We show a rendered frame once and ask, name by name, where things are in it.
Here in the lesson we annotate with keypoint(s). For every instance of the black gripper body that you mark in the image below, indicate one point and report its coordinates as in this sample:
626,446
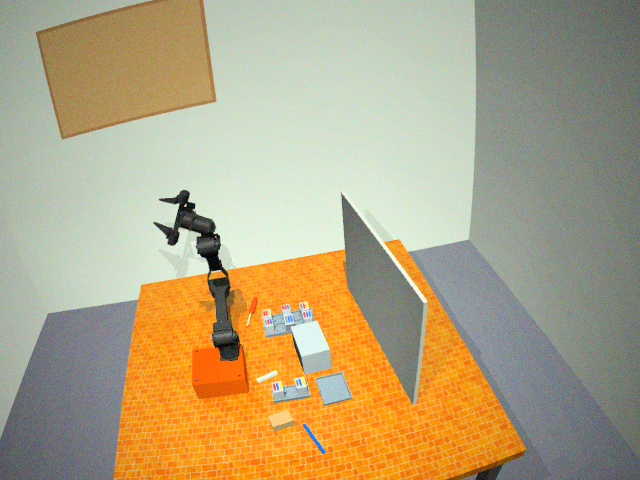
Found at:
185,220

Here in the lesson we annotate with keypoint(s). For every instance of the white flat bar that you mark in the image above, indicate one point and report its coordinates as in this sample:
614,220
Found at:
265,377

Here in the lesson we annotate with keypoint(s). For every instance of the blue cylinder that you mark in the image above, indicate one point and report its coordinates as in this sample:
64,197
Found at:
314,438

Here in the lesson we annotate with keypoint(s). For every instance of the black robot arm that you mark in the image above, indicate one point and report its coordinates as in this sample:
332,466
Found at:
223,336

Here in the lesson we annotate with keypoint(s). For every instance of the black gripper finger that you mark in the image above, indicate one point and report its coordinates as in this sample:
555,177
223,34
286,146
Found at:
166,230
169,200

